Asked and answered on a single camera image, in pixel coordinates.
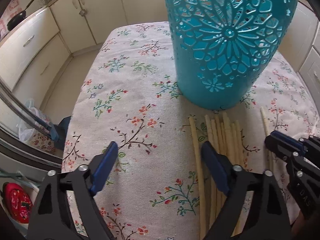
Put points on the lone bamboo chopstick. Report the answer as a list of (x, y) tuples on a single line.
[(267, 132)]

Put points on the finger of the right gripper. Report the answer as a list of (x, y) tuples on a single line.
[(310, 144), (284, 146)]

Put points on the bamboo chopstick two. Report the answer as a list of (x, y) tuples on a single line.
[(213, 187)]

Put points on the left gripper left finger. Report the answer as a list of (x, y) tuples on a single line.
[(51, 216)]

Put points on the bamboo chopstick four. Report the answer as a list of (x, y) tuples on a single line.
[(229, 138)]

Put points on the teal perforated plastic basket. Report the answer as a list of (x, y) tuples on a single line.
[(222, 46)]

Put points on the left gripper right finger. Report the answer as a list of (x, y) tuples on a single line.
[(267, 218)]

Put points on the bamboo chopstick three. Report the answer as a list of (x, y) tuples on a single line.
[(221, 150)]

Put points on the red round object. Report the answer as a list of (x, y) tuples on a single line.
[(17, 202)]

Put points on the floral tablecloth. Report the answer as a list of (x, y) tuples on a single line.
[(130, 96)]

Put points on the cream kitchen cabinets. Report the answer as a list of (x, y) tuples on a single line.
[(36, 50)]

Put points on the bamboo chopstick one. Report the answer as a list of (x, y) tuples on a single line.
[(199, 172)]

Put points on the black frying pan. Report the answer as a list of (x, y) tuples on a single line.
[(18, 18)]

